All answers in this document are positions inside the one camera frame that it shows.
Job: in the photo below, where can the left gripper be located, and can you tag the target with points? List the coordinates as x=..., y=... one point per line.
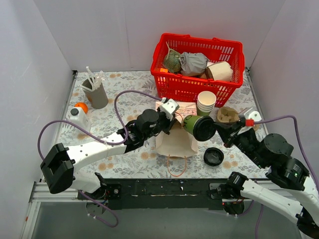
x=168, y=122

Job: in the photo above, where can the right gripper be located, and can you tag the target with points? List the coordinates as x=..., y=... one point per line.
x=231, y=132

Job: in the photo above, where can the beige paper bag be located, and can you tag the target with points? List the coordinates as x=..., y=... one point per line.
x=179, y=144

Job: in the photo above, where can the green paper coffee cup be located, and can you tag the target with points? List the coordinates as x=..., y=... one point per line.
x=191, y=123

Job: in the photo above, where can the black plastic cup lid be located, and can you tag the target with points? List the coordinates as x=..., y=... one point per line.
x=204, y=128

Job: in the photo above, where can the stack of green paper cups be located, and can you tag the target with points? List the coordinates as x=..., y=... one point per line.
x=205, y=103

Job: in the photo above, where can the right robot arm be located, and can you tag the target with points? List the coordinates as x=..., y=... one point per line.
x=274, y=153

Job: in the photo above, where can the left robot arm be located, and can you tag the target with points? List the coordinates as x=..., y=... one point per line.
x=62, y=165

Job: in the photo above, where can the red plastic shopping basket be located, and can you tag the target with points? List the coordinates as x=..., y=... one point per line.
x=186, y=88

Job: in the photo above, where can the spare black cup lid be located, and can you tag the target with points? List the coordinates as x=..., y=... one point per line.
x=213, y=156

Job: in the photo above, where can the grey straw holder cup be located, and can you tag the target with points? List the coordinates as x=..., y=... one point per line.
x=97, y=98

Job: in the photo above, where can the green netted melon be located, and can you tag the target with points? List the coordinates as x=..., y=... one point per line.
x=172, y=62

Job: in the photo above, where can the orange fruit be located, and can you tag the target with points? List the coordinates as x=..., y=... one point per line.
x=83, y=106

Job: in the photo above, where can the white wrapped straws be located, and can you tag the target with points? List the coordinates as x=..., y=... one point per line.
x=94, y=80

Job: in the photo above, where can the grey crumpled paper bag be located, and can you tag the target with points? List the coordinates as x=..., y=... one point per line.
x=193, y=64

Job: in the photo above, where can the white milk bottle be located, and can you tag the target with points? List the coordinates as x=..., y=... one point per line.
x=79, y=118

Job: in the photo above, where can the beige paper roll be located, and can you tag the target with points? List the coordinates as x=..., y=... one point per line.
x=220, y=71

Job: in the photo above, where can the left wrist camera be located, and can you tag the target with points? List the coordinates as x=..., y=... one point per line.
x=169, y=107

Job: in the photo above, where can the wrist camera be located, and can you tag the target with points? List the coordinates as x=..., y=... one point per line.
x=169, y=107
x=251, y=116

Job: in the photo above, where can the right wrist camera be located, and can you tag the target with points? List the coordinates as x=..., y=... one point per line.
x=251, y=116

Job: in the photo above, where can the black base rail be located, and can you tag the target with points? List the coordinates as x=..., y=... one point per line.
x=160, y=194

